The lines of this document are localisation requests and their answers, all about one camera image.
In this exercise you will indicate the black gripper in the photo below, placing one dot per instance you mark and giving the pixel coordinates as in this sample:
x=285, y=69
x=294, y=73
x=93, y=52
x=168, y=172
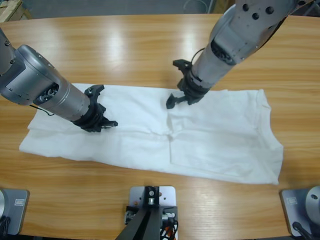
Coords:
x=93, y=117
x=193, y=90

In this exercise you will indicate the white t-shirt with black print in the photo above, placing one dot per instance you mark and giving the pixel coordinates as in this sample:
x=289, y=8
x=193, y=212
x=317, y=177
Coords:
x=212, y=137

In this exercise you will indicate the white mounting block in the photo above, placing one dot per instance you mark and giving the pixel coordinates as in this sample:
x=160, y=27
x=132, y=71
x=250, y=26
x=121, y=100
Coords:
x=167, y=195

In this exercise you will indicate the brown cardboard box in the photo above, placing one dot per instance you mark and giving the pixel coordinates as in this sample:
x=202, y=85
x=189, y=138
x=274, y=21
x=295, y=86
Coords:
x=223, y=6

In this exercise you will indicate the light cardboard box stack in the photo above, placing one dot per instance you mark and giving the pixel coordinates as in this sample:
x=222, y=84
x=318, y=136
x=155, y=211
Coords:
x=12, y=10

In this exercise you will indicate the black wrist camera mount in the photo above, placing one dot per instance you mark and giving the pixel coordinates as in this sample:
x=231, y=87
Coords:
x=96, y=88
x=181, y=63

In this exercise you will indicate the black bracket with silver fittings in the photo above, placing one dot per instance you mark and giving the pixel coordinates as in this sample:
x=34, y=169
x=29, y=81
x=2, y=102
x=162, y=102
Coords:
x=172, y=208

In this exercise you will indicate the dark post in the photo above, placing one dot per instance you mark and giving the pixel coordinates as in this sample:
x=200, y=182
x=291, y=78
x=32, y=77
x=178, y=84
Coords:
x=142, y=225

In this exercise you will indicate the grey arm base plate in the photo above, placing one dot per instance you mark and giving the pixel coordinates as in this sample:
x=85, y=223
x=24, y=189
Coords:
x=291, y=207
x=17, y=215

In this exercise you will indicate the grey metal frame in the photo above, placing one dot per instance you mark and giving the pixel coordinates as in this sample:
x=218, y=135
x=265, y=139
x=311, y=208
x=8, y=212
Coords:
x=310, y=10

